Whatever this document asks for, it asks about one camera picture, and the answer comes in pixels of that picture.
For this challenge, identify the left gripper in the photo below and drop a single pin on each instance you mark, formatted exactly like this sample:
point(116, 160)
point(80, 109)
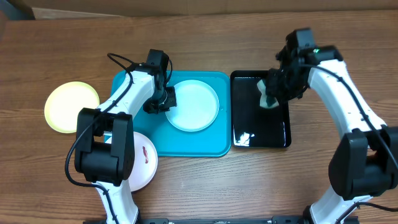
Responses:
point(148, 107)

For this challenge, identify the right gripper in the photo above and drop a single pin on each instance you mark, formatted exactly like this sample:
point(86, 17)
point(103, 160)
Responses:
point(273, 90)

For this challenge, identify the green sponge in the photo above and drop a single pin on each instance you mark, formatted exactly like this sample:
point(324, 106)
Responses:
point(267, 102)

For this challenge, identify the light blue plate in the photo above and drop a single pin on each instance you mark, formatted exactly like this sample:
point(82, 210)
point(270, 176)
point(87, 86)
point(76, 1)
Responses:
point(197, 106)

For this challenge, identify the teal plastic tray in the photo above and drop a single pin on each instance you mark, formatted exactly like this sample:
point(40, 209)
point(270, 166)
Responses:
point(214, 141)

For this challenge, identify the black plastic tray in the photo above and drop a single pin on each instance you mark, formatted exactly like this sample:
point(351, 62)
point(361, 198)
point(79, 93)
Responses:
point(254, 125)

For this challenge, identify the white plate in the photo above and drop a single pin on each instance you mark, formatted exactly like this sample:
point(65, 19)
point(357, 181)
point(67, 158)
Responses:
point(145, 162)

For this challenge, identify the yellow-green plate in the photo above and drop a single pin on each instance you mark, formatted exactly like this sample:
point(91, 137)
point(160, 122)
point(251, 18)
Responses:
point(65, 102)

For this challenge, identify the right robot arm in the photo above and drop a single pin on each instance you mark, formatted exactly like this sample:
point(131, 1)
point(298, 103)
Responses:
point(364, 164)

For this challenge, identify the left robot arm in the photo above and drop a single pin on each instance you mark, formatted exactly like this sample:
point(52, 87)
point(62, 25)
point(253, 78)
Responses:
point(103, 154)

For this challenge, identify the cardboard sheet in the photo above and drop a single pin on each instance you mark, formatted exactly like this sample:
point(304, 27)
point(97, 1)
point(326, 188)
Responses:
point(133, 8)

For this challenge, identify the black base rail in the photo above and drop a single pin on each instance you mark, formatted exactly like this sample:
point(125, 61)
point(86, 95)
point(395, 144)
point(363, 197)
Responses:
point(274, 220)

